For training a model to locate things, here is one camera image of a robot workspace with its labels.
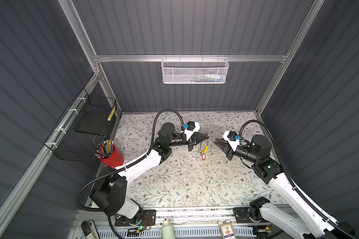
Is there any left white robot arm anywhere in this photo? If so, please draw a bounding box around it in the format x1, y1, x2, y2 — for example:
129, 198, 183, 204
90, 121, 209, 224

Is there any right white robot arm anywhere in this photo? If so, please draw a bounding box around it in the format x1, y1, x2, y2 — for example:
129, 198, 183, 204
214, 131, 355, 239

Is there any playing card box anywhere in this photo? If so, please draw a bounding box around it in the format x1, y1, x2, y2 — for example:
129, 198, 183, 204
218, 222, 236, 239

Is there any red pencil cup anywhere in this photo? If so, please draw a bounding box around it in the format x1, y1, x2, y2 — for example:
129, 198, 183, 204
95, 140, 124, 168

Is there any yellow marker in basket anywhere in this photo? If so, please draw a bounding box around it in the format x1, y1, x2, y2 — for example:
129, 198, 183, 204
107, 107, 116, 121

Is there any white bottle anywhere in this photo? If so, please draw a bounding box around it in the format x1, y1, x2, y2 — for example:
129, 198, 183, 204
161, 219, 176, 239

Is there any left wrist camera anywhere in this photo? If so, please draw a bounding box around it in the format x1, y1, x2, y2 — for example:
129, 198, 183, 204
184, 120, 200, 132

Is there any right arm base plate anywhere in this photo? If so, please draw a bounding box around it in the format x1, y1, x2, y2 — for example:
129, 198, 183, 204
232, 207, 256, 223

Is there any white wire mesh basket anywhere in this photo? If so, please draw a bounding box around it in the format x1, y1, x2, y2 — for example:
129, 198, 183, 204
161, 57, 229, 84

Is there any right black cable conduit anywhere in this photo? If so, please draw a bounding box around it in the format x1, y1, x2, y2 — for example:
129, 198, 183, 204
238, 119, 359, 239

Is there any black cable conduit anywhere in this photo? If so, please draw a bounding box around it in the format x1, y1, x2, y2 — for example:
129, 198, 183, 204
75, 109, 185, 239
238, 119, 359, 239

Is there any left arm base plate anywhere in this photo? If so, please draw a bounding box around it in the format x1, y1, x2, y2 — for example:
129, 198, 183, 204
114, 209, 157, 227

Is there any black wire basket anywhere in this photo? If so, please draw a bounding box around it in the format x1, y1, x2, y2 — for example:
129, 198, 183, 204
44, 89, 118, 163

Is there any left black cable conduit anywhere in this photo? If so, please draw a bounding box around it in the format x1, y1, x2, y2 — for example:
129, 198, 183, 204
75, 109, 185, 239

